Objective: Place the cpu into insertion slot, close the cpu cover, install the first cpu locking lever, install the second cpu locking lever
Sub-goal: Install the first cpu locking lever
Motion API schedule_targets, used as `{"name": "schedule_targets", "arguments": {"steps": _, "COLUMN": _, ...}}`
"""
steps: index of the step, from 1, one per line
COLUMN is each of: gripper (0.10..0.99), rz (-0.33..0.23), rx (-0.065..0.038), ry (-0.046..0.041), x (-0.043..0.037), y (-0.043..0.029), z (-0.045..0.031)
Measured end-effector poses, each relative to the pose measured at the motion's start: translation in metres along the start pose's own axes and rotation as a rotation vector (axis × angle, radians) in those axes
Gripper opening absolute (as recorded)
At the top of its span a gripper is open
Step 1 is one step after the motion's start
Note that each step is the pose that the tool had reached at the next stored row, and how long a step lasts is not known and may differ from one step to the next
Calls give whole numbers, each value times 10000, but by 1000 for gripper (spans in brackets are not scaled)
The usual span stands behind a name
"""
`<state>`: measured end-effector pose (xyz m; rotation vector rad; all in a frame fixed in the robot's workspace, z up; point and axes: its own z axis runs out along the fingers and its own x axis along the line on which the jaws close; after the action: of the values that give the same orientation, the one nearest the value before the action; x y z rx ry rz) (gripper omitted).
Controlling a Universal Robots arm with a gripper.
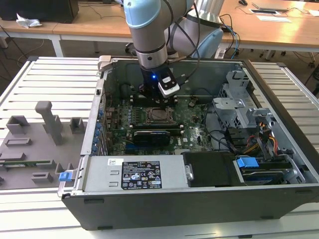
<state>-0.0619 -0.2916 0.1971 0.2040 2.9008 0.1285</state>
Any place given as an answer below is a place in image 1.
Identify black plastic air shroud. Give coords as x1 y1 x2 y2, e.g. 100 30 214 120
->
182 151 240 188

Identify black printed label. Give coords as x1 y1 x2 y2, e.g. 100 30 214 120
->
121 160 163 190

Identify green RAM stick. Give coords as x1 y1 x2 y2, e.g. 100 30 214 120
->
0 160 51 168

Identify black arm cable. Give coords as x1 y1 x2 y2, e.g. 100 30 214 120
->
161 0 201 84

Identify silver CPU plate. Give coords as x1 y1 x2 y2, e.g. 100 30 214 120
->
152 110 168 121

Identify hard disk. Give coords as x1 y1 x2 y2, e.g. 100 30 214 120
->
241 169 285 185

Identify black graphics card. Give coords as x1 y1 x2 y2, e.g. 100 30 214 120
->
133 130 172 148

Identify grey parts rack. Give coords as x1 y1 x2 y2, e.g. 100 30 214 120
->
0 101 88 190

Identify green motherboard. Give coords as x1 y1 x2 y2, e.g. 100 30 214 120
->
104 96 215 156

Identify black computer box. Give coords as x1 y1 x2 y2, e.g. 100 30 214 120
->
0 0 80 24

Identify wooden desk white legs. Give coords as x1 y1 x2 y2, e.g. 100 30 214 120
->
0 0 140 58

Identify metal socket cover frame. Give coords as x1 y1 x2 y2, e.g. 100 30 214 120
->
146 107 176 125

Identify yellow red wire bundle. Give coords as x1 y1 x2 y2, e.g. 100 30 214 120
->
245 119 279 154

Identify silver shroud handle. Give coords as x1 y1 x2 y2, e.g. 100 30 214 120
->
184 163 195 181

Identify grey laptop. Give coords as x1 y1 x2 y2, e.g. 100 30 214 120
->
251 0 292 12

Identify blue disk carrier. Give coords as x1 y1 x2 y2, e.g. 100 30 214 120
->
236 156 259 170

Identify silver metal drive cage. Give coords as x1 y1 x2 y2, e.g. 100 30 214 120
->
212 70 273 130

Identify silver power supply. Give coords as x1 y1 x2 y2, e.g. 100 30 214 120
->
81 155 188 193

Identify black RAM stick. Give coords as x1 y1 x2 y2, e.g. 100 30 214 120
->
132 128 186 136

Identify CPU socket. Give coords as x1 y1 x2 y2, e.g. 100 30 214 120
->
145 106 177 125

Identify blue cable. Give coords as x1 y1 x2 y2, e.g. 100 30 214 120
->
225 24 241 59

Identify crumpled white paper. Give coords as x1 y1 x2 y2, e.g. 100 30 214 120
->
15 12 43 28

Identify white paper sheet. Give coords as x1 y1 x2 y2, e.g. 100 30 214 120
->
256 14 292 23

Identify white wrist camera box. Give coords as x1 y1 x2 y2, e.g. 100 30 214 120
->
157 71 181 98

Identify grey case hinge bracket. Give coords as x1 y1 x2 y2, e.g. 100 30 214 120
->
97 55 118 76

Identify black wire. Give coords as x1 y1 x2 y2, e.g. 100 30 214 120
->
206 109 238 153

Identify wooden desk with grommet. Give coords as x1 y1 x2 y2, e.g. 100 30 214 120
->
216 0 319 61

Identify blue case latch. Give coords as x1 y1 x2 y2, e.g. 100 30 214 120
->
58 171 71 183

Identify white barcode sticker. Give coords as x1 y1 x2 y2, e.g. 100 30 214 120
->
107 157 124 167

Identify black open PC case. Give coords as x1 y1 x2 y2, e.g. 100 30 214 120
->
57 55 319 231

